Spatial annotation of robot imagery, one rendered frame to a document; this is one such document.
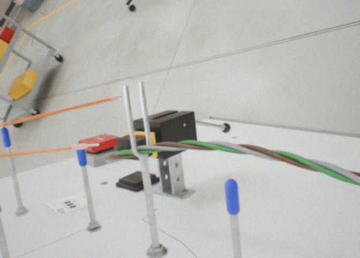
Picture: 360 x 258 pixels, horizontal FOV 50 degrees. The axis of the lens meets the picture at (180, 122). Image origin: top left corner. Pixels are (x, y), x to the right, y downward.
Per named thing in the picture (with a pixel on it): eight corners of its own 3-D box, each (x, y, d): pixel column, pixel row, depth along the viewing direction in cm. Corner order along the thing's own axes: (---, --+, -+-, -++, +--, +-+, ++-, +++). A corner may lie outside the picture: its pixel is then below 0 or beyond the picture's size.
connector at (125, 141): (169, 146, 41) (166, 128, 41) (140, 161, 38) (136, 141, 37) (147, 145, 43) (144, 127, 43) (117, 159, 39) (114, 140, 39)
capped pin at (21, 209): (31, 209, 44) (12, 117, 42) (22, 215, 43) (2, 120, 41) (21, 209, 45) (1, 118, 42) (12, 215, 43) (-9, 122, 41)
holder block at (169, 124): (198, 145, 44) (194, 110, 43) (164, 160, 40) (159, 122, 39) (171, 142, 47) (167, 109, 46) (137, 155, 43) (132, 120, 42)
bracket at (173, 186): (195, 191, 44) (190, 149, 43) (181, 199, 42) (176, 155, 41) (166, 185, 47) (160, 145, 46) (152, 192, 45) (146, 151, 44)
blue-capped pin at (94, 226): (105, 226, 38) (90, 141, 36) (92, 233, 37) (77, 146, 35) (96, 223, 39) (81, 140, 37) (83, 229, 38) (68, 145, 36)
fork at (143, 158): (157, 244, 33) (134, 80, 30) (172, 249, 32) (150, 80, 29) (140, 255, 32) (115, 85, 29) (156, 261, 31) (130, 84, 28)
